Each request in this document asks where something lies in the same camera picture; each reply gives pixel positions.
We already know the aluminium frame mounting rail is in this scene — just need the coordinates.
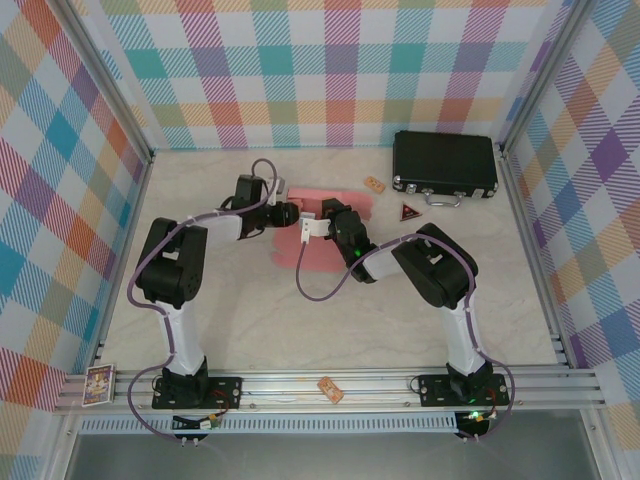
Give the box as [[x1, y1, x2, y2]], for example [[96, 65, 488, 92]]
[[52, 367, 609, 416]]

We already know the aluminium frame side rail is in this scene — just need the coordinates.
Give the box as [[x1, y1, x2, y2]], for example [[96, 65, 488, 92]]
[[497, 147, 574, 371], [89, 149, 156, 374]]

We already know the aluminium frame post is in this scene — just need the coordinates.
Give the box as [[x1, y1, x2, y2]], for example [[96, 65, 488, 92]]
[[52, 0, 156, 164], [496, 0, 590, 154]]

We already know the black case with silver handle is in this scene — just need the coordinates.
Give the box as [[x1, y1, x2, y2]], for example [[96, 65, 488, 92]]
[[391, 130, 500, 207]]

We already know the slotted grey cable duct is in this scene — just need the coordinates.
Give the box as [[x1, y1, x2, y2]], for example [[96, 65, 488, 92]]
[[79, 412, 464, 435]]

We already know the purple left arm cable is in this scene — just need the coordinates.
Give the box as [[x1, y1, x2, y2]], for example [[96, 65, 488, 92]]
[[126, 158, 281, 446]]

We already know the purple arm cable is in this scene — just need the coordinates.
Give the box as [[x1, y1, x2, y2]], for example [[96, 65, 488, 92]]
[[294, 234, 516, 444], [126, 158, 281, 446]]

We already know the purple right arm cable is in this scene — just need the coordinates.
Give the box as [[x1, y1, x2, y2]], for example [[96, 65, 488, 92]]
[[294, 234, 516, 444]]

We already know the pink paper box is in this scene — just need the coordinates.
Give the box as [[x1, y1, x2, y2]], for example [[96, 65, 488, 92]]
[[272, 185, 376, 274]]

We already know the purple playing card box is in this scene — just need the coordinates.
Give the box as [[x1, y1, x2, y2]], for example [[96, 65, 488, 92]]
[[82, 364, 117, 407]]

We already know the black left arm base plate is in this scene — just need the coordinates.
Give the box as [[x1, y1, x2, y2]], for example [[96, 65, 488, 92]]
[[151, 374, 245, 410]]

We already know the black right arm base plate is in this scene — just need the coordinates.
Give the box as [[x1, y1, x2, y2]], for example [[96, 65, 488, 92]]
[[417, 372, 511, 407]]

